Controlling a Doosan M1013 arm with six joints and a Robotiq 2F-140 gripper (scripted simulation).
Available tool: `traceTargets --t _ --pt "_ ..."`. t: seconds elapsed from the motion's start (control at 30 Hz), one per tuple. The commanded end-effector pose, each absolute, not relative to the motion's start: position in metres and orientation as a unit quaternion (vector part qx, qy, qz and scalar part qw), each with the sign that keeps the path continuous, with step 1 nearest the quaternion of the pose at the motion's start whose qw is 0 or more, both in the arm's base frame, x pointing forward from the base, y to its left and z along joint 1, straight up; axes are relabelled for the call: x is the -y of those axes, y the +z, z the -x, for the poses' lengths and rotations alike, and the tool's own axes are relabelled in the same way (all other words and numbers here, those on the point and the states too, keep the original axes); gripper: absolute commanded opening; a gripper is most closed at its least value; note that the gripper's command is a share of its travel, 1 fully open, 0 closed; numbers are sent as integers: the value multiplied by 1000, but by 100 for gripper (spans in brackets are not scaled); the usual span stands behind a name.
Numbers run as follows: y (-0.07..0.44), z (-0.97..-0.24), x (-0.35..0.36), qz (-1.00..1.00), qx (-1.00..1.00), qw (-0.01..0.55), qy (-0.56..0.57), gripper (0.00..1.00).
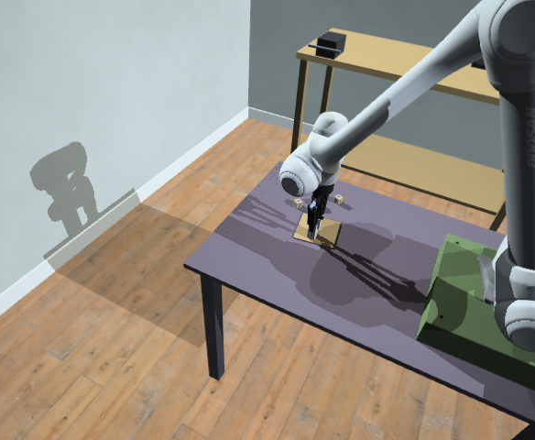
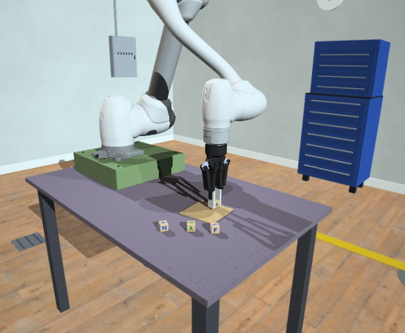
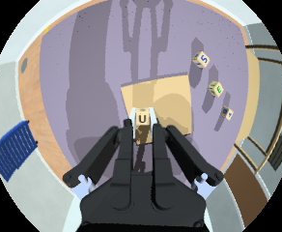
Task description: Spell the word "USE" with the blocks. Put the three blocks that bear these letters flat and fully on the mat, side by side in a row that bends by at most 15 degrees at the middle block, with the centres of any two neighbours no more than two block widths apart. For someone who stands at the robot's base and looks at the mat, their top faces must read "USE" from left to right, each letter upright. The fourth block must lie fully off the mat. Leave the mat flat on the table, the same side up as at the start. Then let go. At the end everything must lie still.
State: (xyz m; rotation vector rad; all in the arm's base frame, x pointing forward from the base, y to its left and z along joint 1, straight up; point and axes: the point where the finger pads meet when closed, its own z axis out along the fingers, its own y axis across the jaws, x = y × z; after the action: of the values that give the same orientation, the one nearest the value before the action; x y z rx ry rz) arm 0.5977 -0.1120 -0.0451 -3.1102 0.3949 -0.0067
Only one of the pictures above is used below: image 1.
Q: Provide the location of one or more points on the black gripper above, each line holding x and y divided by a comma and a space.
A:
316, 209

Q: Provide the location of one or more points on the tan flat mat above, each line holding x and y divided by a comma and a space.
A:
327, 234

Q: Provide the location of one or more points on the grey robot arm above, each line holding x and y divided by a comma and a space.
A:
506, 41

